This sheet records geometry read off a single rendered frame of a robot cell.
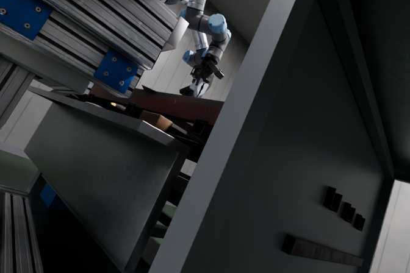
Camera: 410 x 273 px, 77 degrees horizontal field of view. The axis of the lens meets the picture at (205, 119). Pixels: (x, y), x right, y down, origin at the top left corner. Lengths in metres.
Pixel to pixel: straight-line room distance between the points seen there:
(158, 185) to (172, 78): 3.25
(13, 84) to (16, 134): 2.58
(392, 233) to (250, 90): 3.04
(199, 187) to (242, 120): 0.09
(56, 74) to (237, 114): 0.57
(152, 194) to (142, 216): 0.07
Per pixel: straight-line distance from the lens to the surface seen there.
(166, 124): 0.81
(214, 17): 1.16
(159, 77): 3.86
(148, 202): 0.81
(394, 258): 3.26
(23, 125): 3.45
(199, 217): 0.29
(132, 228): 0.83
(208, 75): 1.18
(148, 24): 0.73
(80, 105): 1.06
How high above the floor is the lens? 0.61
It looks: 12 degrees up
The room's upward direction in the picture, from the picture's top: 25 degrees clockwise
